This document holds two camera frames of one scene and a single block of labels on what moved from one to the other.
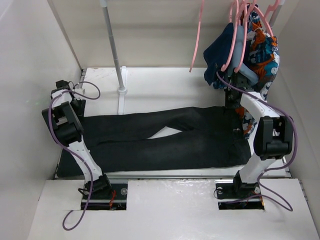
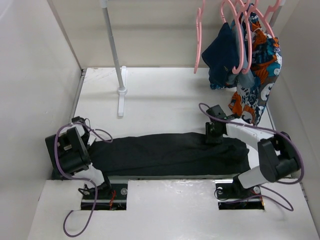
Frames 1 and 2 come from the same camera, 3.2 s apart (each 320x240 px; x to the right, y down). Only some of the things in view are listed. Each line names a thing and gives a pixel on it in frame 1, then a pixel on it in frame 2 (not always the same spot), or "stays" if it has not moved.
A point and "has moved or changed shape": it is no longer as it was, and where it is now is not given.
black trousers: [170, 138] has moved or changed shape
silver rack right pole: [276, 13] stays
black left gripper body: [78, 106] -> [85, 140]
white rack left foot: [122, 91] stays
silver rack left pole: [104, 4] stays
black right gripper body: [229, 101] -> [211, 135]
